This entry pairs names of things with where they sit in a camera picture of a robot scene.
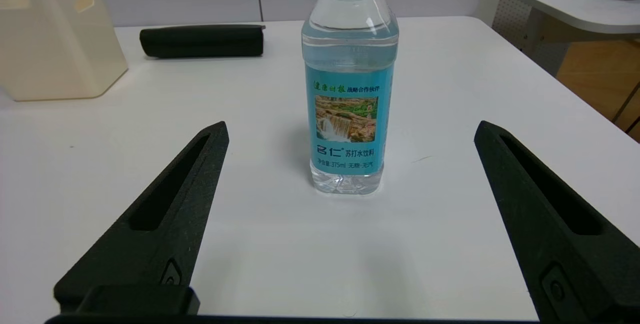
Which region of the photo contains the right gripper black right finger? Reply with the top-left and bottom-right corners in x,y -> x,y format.
474,120 -> 640,324

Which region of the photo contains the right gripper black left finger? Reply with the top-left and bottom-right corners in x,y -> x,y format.
54,121 -> 230,310

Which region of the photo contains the cream white plastic box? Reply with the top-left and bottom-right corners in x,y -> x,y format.
0,0 -> 129,102

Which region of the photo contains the black oblong pouch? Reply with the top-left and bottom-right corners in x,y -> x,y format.
139,24 -> 266,59

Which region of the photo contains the clear water bottle blue label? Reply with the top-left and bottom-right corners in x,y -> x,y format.
301,0 -> 400,195

